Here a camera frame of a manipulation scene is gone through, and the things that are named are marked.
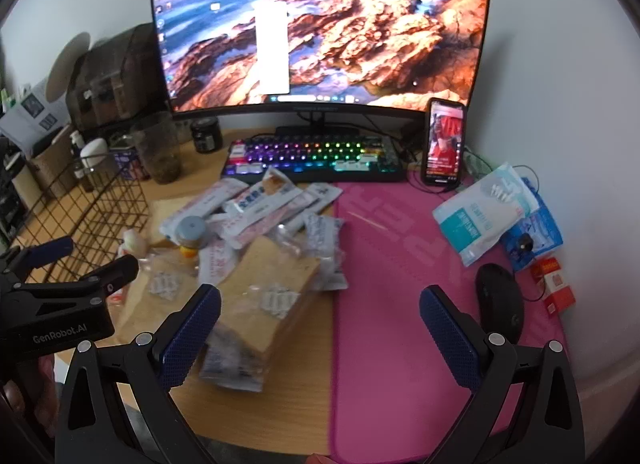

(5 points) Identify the black computer mouse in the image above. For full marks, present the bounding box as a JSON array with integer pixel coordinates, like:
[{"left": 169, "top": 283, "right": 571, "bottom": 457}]
[{"left": 475, "top": 263, "right": 525, "bottom": 345}]

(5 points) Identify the white and blue snack packet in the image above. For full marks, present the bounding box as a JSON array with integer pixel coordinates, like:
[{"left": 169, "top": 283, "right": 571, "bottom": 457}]
[{"left": 222, "top": 166, "right": 296, "bottom": 249}]

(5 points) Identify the sliced bread pack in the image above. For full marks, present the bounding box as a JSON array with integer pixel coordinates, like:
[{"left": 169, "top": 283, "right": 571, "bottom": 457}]
[{"left": 200, "top": 234, "right": 321, "bottom": 390}]

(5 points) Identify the blue plastic packet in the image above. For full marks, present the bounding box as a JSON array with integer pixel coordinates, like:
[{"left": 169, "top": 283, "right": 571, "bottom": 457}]
[{"left": 502, "top": 179, "right": 563, "bottom": 272}]

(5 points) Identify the printed paper box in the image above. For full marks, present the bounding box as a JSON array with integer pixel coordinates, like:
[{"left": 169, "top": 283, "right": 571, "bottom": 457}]
[{"left": 0, "top": 81, "right": 71, "bottom": 149}]

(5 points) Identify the backlit mechanical keyboard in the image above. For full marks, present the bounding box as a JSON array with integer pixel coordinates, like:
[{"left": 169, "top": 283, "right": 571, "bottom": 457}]
[{"left": 221, "top": 133, "right": 407, "bottom": 183}]

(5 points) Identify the white and teal bag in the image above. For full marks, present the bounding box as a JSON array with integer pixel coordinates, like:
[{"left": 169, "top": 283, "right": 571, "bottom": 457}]
[{"left": 432, "top": 162, "right": 540, "bottom": 267}]

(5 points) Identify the grey-capped small bottle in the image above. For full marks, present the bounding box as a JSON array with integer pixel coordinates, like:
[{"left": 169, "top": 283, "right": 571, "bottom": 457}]
[{"left": 175, "top": 216, "right": 207, "bottom": 257}]

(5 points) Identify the white rounded object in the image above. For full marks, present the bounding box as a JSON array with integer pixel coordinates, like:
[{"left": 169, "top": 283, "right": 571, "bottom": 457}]
[{"left": 80, "top": 138, "right": 109, "bottom": 168}]

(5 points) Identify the dark brown box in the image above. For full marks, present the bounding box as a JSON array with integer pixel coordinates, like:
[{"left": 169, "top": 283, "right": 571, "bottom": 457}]
[{"left": 65, "top": 24, "right": 171, "bottom": 132}]

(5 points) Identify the black wire basket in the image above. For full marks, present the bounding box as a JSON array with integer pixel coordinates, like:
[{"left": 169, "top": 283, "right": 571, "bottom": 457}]
[{"left": 0, "top": 141, "right": 151, "bottom": 285}]

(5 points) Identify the glass cup with tea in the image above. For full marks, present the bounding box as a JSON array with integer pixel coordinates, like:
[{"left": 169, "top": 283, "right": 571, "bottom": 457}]
[{"left": 131, "top": 114, "right": 182, "bottom": 185}]

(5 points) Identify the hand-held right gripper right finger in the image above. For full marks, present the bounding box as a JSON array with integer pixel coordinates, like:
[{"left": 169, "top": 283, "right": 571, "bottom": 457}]
[{"left": 419, "top": 285, "right": 586, "bottom": 464}]

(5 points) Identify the black smartphone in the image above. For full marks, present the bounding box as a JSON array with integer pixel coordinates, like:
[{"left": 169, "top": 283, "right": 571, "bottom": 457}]
[{"left": 422, "top": 98, "right": 468, "bottom": 189}]

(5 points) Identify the curved computer monitor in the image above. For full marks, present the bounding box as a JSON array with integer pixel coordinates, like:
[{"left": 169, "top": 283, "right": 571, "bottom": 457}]
[{"left": 149, "top": 0, "right": 493, "bottom": 137}]

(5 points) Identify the person's left hand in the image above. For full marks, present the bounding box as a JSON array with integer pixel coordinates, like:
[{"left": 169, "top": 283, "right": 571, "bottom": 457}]
[{"left": 0, "top": 353, "right": 59, "bottom": 420}]

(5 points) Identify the black jar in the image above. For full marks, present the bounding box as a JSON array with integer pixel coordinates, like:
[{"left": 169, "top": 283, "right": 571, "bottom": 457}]
[{"left": 191, "top": 119, "right": 223, "bottom": 153}]

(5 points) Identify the orange small box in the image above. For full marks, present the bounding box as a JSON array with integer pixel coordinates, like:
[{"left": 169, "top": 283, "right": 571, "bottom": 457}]
[{"left": 530, "top": 257, "right": 576, "bottom": 317}]

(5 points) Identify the pink desk mat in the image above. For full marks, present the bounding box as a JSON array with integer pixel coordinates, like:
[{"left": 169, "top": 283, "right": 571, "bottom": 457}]
[{"left": 330, "top": 175, "right": 571, "bottom": 463}]

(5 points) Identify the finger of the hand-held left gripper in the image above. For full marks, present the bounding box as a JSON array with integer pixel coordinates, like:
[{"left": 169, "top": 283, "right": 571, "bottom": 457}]
[
  {"left": 75, "top": 255, "right": 139, "bottom": 305},
  {"left": 0, "top": 236, "right": 75, "bottom": 285}
]

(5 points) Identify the blue drink carton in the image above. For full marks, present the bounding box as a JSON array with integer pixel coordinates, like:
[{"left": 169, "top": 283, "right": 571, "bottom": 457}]
[{"left": 111, "top": 146, "right": 151, "bottom": 181}]

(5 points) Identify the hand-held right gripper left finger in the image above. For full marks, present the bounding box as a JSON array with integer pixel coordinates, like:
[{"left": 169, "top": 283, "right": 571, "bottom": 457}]
[{"left": 54, "top": 284, "right": 222, "bottom": 464}]

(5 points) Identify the thin wooden stick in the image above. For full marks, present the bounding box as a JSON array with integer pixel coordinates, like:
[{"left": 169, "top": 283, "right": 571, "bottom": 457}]
[{"left": 350, "top": 211, "right": 388, "bottom": 231}]

